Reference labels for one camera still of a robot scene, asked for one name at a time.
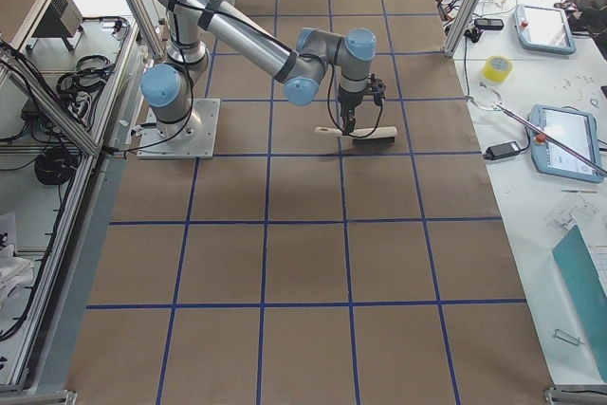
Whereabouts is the teach pendant tablet near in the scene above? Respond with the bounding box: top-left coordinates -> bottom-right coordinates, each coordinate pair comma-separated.
529,105 -> 604,183

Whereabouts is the teal folder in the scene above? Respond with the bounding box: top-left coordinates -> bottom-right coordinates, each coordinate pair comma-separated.
552,226 -> 606,369

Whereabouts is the yellow tape roll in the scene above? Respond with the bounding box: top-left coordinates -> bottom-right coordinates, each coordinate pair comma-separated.
482,55 -> 513,83

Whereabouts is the black power adapter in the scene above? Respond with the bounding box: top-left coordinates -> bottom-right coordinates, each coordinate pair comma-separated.
483,141 -> 522,161

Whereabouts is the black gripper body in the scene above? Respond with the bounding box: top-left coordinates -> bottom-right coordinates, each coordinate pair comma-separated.
338,73 -> 385,136

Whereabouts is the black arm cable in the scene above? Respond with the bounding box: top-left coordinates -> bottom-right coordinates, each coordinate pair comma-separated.
326,67 -> 386,140

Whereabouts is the grey control box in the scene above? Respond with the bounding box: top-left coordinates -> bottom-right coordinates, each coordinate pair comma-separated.
32,0 -> 83,51

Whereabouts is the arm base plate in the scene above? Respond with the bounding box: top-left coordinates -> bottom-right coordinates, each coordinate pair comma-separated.
137,98 -> 221,159

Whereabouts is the white hand brush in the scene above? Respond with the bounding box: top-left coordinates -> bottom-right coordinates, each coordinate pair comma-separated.
314,126 -> 398,145

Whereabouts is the teach pendant tablet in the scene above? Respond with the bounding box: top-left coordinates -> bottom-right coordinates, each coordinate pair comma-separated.
513,4 -> 577,55
529,105 -> 604,183

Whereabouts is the teach pendant tablet far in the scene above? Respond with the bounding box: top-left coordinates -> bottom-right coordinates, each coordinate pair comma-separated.
513,4 -> 577,55

